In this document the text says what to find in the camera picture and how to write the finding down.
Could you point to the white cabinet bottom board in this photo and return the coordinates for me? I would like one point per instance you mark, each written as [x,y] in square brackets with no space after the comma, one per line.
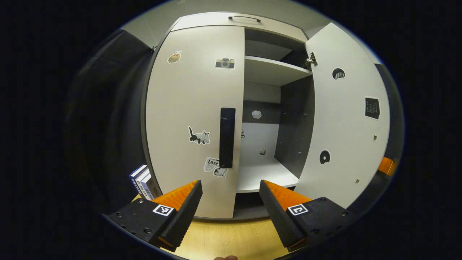
[263,173]

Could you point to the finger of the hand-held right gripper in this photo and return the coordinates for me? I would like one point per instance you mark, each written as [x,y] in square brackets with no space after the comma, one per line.
[387,166]

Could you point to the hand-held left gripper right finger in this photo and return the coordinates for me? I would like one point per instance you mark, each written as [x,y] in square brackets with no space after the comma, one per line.
[278,216]

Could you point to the metal door hinge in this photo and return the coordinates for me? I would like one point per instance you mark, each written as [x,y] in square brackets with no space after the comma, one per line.
[311,60]

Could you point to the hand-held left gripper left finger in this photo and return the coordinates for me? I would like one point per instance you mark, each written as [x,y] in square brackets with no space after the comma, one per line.
[187,216]

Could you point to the white cabinet shelf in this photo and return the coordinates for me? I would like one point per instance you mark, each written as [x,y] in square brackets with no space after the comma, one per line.
[267,70]

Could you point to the grey double-door shoe cabinet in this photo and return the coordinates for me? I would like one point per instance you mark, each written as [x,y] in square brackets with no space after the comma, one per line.
[292,126]

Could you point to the white cabinet door camera sticker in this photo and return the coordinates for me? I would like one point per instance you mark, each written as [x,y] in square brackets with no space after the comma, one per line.
[187,97]

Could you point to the white cabinet door headphone sticker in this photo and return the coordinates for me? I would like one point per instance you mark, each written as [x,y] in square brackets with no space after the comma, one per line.
[343,126]

